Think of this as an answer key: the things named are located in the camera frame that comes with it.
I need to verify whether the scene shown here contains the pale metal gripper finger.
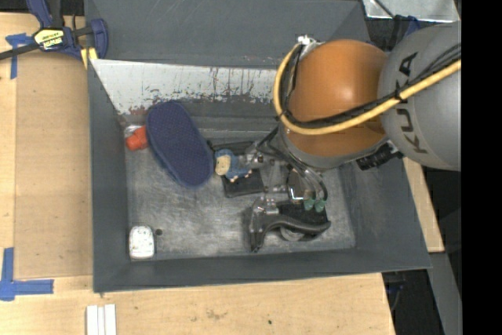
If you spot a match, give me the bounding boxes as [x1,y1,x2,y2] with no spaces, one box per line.
[249,196,281,253]
[242,147,275,173]

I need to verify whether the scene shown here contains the blue toy figure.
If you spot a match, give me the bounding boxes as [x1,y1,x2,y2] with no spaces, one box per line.
[213,147,254,184]

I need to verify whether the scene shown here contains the black flat block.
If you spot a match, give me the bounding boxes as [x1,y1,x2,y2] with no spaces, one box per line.
[206,140,266,199]

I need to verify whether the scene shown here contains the black sunglasses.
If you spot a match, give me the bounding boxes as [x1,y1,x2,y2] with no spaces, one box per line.
[266,202,333,243]

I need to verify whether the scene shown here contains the grey metal bin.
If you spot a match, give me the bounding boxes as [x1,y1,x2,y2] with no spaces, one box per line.
[82,0,433,293]

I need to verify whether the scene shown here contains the dark blue oval pad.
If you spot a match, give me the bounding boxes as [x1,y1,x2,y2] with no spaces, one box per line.
[145,100,215,189]

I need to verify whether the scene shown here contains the small white box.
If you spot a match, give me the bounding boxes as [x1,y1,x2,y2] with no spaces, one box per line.
[128,224,156,261]

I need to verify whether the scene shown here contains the orange-red plastic piece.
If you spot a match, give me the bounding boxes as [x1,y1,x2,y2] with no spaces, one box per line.
[125,124,150,152]

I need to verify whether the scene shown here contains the black cylinder on white bracket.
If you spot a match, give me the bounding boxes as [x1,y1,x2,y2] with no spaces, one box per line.
[355,143,403,172]

